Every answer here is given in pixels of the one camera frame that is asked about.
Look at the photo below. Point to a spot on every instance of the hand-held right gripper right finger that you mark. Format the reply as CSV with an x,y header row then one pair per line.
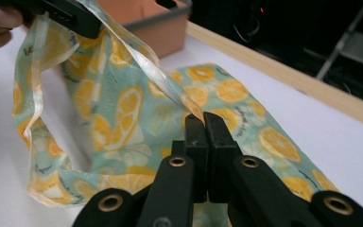
x,y
233,183

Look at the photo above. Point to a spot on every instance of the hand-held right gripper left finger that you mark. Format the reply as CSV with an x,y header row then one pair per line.
x,y
182,176

